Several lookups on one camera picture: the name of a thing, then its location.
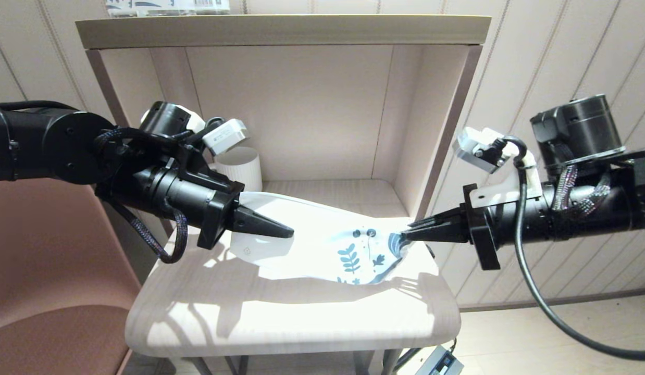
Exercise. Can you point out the white floral zipper pouch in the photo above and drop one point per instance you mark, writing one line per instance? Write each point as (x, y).
(312, 239)

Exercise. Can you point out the light wood shelf desk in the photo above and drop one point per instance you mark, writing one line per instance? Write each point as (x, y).
(260, 323)

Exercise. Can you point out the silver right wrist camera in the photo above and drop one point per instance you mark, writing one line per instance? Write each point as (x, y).
(479, 148)

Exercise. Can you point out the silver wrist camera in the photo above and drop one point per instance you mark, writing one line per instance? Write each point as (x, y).
(479, 148)
(224, 135)

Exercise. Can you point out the white blue patterned package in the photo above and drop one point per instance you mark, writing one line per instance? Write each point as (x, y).
(166, 4)

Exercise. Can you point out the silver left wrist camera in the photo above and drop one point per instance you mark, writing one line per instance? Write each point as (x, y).
(224, 135)

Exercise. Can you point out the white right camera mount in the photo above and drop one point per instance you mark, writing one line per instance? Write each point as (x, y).
(510, 190)

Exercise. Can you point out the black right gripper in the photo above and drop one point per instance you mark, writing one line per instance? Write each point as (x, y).
(510, 224)

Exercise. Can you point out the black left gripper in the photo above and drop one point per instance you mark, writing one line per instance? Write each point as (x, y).
(192, 198)

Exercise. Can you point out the black power adapter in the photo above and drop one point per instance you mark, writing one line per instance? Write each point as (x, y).
(439, 362)

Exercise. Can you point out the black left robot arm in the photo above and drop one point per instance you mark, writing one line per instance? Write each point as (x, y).
(57, 140)

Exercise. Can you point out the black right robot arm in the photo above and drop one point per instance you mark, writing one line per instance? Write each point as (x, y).
(604, 172)

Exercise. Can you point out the white ribbed ceramic mug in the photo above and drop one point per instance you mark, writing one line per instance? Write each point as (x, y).
(242, 169)

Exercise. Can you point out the brown upholstered chair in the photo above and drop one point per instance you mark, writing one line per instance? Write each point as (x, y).
(51, 291)

